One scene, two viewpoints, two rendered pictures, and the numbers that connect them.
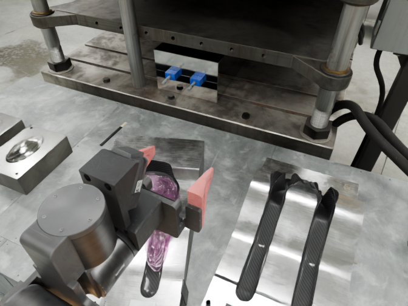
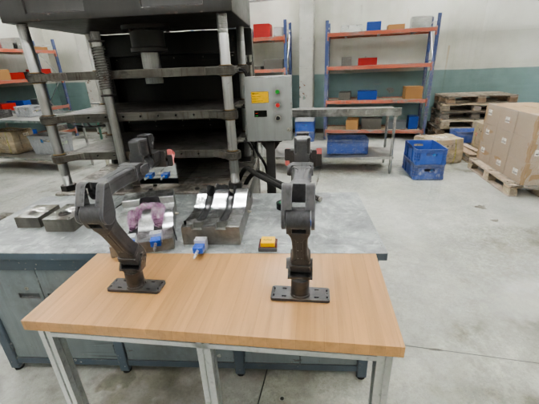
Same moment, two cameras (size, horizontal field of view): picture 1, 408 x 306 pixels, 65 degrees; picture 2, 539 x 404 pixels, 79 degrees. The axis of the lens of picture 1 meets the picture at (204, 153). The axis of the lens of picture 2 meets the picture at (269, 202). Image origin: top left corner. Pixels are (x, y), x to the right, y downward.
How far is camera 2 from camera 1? 113 cm
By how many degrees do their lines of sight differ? 26
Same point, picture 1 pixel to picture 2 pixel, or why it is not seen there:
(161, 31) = not seen: hidden behind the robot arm
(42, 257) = (134, 144)
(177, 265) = (169, 223)
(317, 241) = (230, 203)
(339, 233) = (238, 197)
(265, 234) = (208, 207)
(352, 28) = (231, 130)
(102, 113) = not seen: hidden behind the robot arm
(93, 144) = not seen: hidden behind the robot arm
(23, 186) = (73, 224)
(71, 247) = (140, 144)
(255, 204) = (201, 198)
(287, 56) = (210, 151)
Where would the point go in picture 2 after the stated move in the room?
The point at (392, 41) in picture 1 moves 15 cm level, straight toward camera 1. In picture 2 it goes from (254, 135) to (249, 141)
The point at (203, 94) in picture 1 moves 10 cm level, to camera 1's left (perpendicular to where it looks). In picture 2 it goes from (170, 183) to (155, 186)
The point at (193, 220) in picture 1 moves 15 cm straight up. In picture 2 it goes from (170, 160) to (164, 123)
